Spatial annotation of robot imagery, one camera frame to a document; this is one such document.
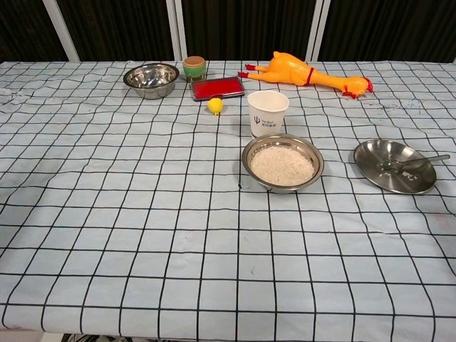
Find flat steel plate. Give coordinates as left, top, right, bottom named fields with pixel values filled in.
left=353, top=139, right=437, bottom=195

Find black curtain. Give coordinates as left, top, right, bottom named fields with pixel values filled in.
left=0, top=0, right=456, bottom=63

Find slanted white frame post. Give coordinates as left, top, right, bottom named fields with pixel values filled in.
left=45, top=0, right=81, bottom=62

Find red ink pad box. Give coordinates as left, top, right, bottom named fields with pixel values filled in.
left=190, top=76, right=247, bottom=103

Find loose rice grains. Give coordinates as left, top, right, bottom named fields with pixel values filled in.
left=379, top=162, right=420, bottom=180

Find checked light blue tablecloth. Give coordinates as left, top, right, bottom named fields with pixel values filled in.
left=0, top=59, right=456, bottom=338

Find empty deep steel bowl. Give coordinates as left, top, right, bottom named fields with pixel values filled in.
left=123, top=63, right=180, bottom=100

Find green and brown cup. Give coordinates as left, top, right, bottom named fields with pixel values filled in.
left=182, top=56, right=207, bottom=83

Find grey metal spoon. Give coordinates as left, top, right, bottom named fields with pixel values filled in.
left=375, top=153, right=451, bottom=175

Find yellow rubber chicken toy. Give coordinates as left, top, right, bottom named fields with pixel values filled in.
left=237, top=51, right=375, bottom=100

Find white paper cup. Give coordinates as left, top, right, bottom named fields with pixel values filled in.
left=247, top=90, right=289, bottom=140

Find white rice heap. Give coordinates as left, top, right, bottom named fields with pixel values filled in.
left=249, top=147, right=316, bottom=187

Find wide steel bowl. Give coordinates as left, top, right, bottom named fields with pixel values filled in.
left=242, top=133, right=325, bottom=195

